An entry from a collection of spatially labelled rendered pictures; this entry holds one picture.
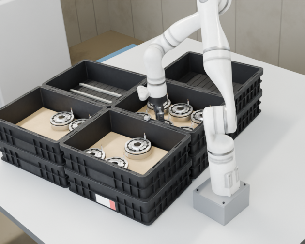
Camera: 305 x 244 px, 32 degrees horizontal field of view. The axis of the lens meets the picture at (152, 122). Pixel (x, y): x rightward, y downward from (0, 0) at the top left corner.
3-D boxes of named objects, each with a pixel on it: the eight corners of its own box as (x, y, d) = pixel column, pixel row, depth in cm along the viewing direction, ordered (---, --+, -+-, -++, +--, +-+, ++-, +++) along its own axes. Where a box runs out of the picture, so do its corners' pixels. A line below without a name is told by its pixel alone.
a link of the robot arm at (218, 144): (201, 116, 169) (206, 160, 178) (231, 114, 167) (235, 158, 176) (202, 101, 176) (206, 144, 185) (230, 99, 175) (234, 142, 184)
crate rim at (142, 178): (192, 139, 195) (192, 134, 194) (144, 184, 176) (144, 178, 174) (109, 112, 216) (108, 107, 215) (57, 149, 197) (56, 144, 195)
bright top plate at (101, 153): (110, 154, 200) (110, 153, 199) (91, 168, 193) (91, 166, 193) (92, 145, 206) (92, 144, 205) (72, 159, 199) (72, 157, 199)
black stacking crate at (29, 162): (114, 153, 227) (112, 129, 221) (67, 191, 208) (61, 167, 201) (49, 128, 248) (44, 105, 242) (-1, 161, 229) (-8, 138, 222)
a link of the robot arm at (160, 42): (158, 59, 207) (182, 38, 199) (152, 69, 200) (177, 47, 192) (145, 46, 205) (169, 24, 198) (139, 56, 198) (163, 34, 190)
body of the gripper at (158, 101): (168, 95, 205) (169, 115, 210) (164, 85, 212) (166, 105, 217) (149, 98, 205) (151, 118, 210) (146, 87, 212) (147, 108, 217)
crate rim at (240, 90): (265, 72, 235) (265, 68, 234) (232, 102, 215) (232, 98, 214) (188, 54, 256) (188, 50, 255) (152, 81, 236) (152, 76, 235)
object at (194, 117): (220, 114, 218) (220, 113, 218) (207, 126, 211) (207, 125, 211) (199, 108, 223) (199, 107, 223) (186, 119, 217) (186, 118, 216)
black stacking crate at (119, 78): (153, 99, 241) (151, 77, 235) (112, 131, 222) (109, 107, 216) (88, 80, 262) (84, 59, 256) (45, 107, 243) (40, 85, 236)
